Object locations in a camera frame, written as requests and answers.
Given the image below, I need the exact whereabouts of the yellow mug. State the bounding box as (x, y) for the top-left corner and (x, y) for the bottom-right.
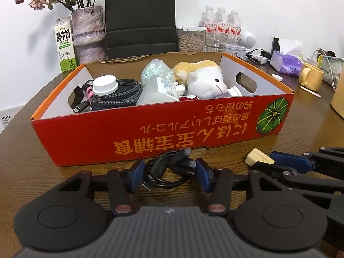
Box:
(298, 62), (325, 92)

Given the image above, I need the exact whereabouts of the white round lamp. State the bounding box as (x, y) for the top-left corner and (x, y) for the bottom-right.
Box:
(240, 31), (256, 49)

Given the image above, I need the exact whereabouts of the clear snack container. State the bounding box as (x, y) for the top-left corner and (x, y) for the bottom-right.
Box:
(176, 26), (206, 52)

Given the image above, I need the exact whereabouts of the black paper bag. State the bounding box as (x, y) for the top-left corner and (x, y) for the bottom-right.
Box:
(104, 0), (179, 60)

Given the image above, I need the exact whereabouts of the white power strip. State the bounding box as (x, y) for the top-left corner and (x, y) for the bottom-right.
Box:
(247, 48), (271, 65)

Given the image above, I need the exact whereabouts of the purple tissue pack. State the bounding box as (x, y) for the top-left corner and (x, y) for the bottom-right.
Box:
(270, 39), (304, 76)

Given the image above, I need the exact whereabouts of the white green milk carton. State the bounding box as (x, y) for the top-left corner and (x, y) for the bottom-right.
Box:
(54, 16), (79, 74)

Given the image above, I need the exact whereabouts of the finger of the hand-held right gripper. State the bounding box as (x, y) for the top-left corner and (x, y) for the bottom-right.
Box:
(268, 147), (344, 177)
(252, 161), (344, 194)

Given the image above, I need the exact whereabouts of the white lidded jar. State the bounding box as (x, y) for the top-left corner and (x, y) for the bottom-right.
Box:
(91, 75), (119, 97)

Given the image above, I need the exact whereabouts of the beige container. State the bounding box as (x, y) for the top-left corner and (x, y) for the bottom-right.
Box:
(331, 85), (344, 118)

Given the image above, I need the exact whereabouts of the translucent plastic bottle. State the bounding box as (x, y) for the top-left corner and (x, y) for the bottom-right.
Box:
(135, 76), (180, 106)

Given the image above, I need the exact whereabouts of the braided cable with pink tie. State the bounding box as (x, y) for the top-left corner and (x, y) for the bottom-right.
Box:
(71, 79), (143, 114)

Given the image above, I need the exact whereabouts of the black USB cable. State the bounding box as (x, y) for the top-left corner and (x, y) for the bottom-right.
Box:
(141, 147), (197, 192)

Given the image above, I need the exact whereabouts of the iridescent plastic bag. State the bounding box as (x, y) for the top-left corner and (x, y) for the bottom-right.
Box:
(141, 59), (176, 87)

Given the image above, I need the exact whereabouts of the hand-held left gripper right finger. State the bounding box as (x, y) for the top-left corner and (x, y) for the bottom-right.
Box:
(195, 158), (289, 217)

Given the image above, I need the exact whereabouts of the purple mottled vase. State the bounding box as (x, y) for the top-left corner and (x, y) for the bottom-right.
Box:
(71, 5), (106, 63)

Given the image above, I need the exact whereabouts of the wooden desktop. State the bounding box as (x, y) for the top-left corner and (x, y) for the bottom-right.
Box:
(0, 51), (344, 215)

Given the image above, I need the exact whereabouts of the pale wooden block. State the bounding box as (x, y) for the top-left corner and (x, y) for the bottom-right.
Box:
(244, 148), (275, 167)

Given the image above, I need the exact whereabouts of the white paper stick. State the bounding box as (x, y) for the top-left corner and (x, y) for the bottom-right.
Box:
(300, 86), (322, 97)

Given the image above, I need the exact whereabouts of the yellow white plush toy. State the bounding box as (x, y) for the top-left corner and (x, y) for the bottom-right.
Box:
(172, 60), (229, 99)

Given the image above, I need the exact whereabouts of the red cardboard box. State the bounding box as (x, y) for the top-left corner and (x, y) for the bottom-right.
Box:
(29, 52), (295, 167)

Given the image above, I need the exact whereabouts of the clear glass cup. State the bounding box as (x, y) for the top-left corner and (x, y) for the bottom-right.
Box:
(206, 31), (228, 53)

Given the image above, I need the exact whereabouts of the green white packet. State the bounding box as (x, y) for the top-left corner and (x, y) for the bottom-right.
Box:
(318, 53), (344, 90)

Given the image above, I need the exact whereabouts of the clear water bottle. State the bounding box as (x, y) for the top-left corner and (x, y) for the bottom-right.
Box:
(227, 10), (241, 45)
(200, 5), (218, 52)
(215, 6), (229, 46)

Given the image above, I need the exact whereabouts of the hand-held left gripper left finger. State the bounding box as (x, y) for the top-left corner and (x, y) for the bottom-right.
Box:
(57, 159), (147, 217)

